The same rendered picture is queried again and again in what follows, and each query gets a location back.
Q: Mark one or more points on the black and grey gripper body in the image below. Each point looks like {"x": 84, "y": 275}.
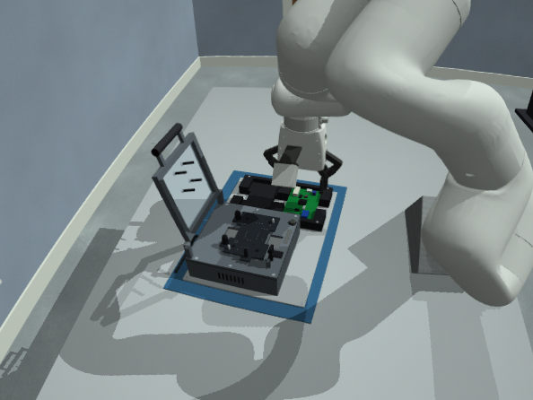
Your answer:
{"x": 314, "y": 145}

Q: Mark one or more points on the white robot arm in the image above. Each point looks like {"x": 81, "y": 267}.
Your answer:
{"x": 377, "y": 71}

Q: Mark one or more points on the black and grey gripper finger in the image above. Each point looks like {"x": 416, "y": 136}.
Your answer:
{"x": 269, "y": 155}
{"x": 328, "y": 172}

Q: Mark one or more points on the green circuit board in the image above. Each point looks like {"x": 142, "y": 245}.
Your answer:
{"x": 303, "y": 202}

